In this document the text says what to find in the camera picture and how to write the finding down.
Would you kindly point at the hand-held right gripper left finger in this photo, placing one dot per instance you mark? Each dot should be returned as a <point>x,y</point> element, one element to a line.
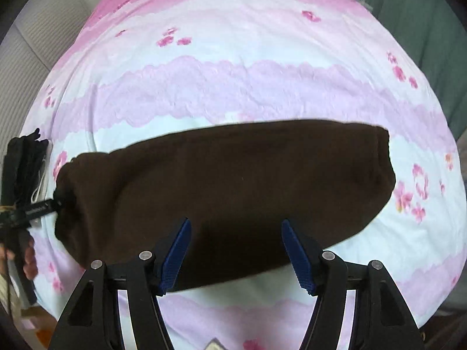
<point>177,253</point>

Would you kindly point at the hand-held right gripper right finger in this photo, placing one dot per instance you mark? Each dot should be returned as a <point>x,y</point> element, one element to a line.
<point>300,259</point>

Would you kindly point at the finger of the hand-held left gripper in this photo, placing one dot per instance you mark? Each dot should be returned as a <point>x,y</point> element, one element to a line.
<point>40,209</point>

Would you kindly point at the dark brown pants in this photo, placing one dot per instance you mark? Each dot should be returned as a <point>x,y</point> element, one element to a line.
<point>226,193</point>

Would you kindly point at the person's left hand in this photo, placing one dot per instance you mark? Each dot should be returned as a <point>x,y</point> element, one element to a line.
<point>29,260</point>

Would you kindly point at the pink floral bed sheet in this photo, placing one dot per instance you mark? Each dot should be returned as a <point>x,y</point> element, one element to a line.
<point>255,80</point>

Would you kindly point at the green curtain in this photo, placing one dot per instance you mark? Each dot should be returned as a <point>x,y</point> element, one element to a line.
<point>427,32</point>

